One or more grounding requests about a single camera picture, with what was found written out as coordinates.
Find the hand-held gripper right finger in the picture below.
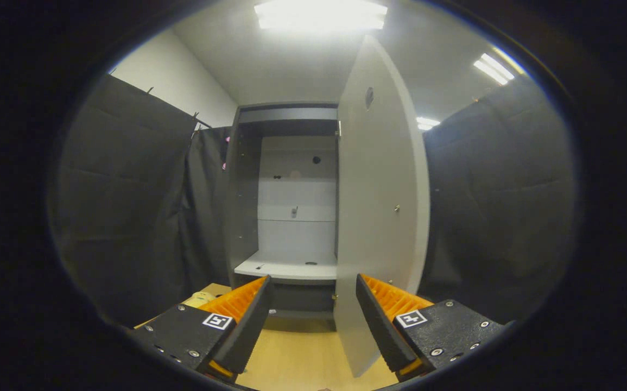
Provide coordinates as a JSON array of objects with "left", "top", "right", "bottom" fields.
[{"left": 356, "top": 273, "right": 509, "bottom": 382}]

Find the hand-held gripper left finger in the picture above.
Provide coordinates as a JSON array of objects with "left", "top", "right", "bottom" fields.
[{"left": 129, "top": 275, "right": 273, "bottom": 385}]

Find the beige cabinet door black handle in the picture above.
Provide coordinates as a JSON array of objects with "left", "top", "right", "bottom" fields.
[{"left": 334, "top": 35, "right": 432, "bottom": 378}]

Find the yellow plush toy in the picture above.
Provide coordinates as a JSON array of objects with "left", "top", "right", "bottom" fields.
[{"left": 183, "top": 292, "right": 218, "bottom": 308}]

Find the dark grey cabinet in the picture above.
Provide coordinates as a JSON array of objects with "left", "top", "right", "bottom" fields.
[{"left": 224, "top": 102, "right": 341, "bottom": 321}]

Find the black backdrop cloth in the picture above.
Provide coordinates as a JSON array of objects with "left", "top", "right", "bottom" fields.
[{"left": 53, "top": 73, "right": 577, "bottom": 326}]

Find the twin strip ceiling light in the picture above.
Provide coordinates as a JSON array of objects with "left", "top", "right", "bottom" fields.
[{"left": 473, "top": 53, "right": 516, "bottom": 86}]

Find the large ceiling light panel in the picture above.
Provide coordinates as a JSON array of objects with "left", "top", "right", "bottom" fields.
[{"left": 254, "top": 0, "right": 388, "bottom": 30}]

